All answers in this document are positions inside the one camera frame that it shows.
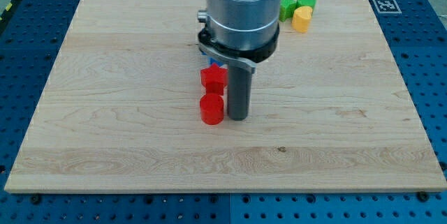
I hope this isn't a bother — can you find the blue block behind arm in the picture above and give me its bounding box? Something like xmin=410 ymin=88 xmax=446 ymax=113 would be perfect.
xmin=201 ymin=52 xmax=224 ymax=67

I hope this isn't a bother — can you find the red star block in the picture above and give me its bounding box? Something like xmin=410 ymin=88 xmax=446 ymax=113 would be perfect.
xmin=200 ymin=64 xmax=228 ymax=96

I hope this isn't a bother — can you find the green star block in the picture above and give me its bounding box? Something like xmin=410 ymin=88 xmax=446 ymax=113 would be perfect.
xmin=279 ymin=0 xmax=297 ymax=22

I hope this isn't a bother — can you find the red cylinder block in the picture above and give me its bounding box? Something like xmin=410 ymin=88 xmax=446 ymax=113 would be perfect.
xmin=200 ymin=94 xmax=224 ymax=125

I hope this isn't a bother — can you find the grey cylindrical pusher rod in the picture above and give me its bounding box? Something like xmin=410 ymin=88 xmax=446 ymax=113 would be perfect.
xmin=227 ymin=66 xmax=252 ymax=121

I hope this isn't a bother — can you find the light wooden board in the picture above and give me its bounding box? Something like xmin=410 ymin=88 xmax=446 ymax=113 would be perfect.
xmin=5 ymin=0 xmax=446 ymax=194

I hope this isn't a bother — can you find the yellow heart block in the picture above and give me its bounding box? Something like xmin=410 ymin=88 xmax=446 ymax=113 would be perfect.
xmin=291 ymin=6 xmax=313 ymax=33

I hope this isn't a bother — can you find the green cylinder block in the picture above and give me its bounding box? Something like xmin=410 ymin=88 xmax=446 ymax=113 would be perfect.
xmin=296 ymin=0 xmax=316 ymax=10

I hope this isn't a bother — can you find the white fiducial marker tag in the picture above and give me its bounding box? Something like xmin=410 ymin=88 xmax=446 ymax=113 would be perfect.
xmin=372 ymin=0 xmax=402 ymax=14

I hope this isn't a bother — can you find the black yellow hazard tape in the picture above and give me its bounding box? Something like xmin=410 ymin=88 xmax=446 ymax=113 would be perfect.
xmin=1 ymin=0 xmax=22 ymax=23

